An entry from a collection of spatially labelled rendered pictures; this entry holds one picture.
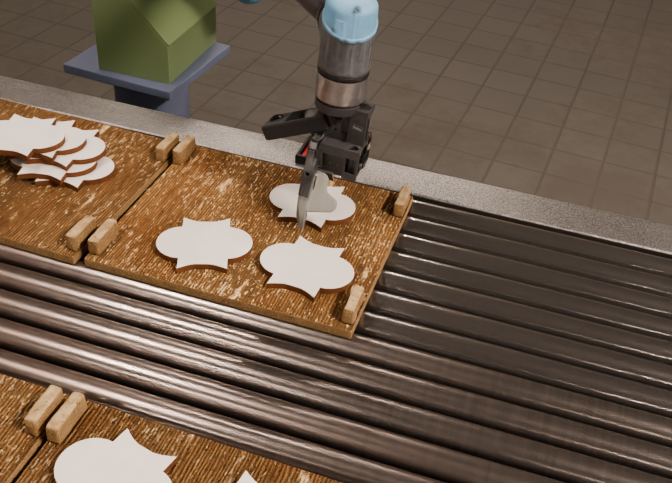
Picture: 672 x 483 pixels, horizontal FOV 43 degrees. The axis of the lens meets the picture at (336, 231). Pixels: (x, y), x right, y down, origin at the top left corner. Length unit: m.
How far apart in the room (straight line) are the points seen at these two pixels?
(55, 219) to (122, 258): 0.15
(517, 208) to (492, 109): 2.29
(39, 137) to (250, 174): 0.35
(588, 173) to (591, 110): 0.53
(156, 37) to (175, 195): 0.53
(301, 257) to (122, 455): 0.41
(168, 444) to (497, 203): 0.73
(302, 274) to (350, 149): 0.20
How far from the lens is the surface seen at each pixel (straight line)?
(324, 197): 1.28
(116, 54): 1.91
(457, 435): 1.08
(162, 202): 1.38
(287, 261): 1.24
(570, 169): 3.43
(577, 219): 1.48
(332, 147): 1.26
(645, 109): 4.02
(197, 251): 1.26
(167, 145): 1.48
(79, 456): 1.02
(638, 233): 1.49
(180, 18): 1.91
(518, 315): 1.26
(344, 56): 1.19
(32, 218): 1.38
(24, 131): 1.50
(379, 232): 1.33
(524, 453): 1.08
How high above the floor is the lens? 1.73
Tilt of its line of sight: 37 degrees down
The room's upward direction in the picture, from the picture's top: 5 degrees clockwise
